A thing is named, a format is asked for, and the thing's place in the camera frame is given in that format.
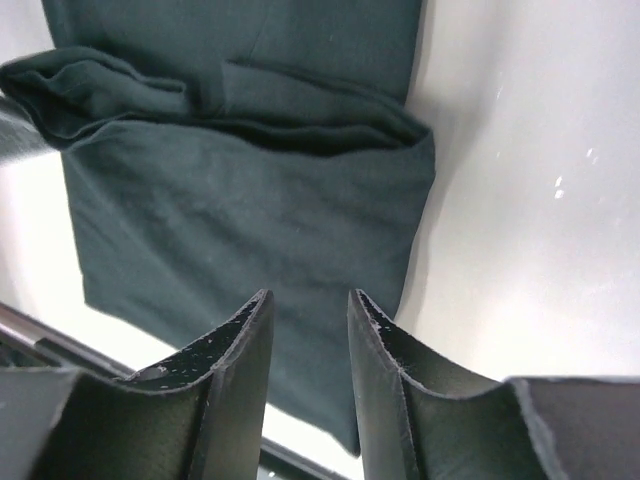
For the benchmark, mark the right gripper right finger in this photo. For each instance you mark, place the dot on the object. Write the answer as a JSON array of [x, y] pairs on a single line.
[[422, 416]]

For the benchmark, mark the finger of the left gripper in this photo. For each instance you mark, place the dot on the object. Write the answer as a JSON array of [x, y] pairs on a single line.
[[19, 140]]

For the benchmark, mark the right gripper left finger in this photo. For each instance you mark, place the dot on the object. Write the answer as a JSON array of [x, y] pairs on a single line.
[[197, 414]]

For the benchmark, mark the black t shirt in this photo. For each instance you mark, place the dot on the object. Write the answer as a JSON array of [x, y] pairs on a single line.
[[215, 148]]

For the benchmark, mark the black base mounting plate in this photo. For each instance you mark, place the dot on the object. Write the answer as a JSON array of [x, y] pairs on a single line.
[[276, 461]]

